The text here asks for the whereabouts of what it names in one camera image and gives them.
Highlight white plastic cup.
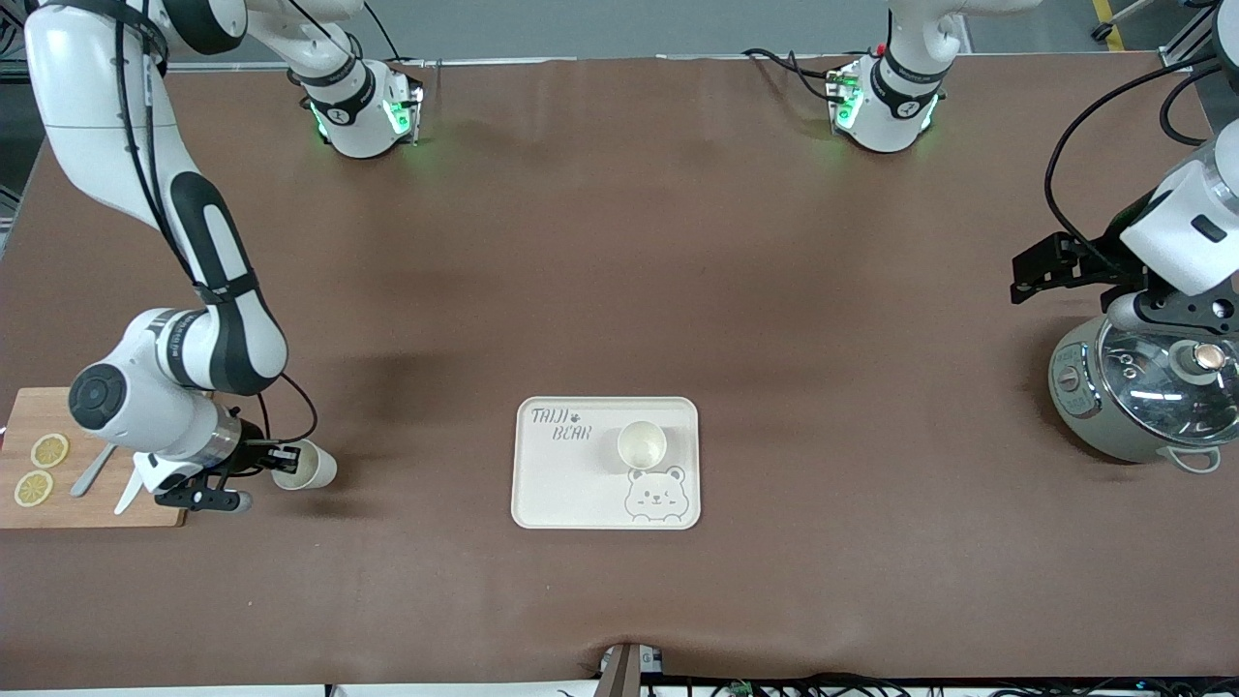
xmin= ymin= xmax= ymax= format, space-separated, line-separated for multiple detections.
xmin=271 ymin=439 xmax=338 ymax=492
xmin=617 ymin=419 xmax=668 ymax=472

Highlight beige bear print tray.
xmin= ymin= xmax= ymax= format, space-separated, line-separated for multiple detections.
xmin=510 ymin=396 xmax=702 ymax=531

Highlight grey plastic knife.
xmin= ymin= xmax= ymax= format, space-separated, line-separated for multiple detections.
xmin=70 ymin=443 xmax=117 ymax=499

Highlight grey electric cooking pot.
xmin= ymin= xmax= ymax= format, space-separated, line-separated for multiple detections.
xmin=1048 ymin=315 xmax=1239 ymax=475

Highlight bamboo cutting board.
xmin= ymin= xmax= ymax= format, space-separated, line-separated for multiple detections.
xmin=0 ymin=387 xmax=214 ymax=530

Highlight glass pot lid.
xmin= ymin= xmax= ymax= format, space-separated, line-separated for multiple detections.
xmin=1099 ymin=324 xmax=1239 ymax=446

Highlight grey stand leg with caster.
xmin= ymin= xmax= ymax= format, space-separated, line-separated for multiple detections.
xmin=1092 ymin=0 xmax=1158 ymax=42

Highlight brown table cover mat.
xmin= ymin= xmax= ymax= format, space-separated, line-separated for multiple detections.
xmin=0 ymin=53 xmax=1239 ymax=690

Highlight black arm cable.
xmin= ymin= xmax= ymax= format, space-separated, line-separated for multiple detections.
xmin=1160 ymin=68 xmax=1221 ymax=148
xmin=116 ymin=0 xmax=318 ymax=446
xmin=1045 ymin=53 xmax=1221 ymax=255

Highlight aluminium frame profile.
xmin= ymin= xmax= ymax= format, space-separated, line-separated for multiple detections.
xmin=1162 ymin=19 xmax=1217 ymax=71

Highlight black base cable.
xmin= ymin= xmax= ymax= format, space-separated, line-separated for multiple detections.
xmin=741 ymin=46 xmax=848 ymax=103
xmin=363 ymin=0 xmax=404 ymax=65

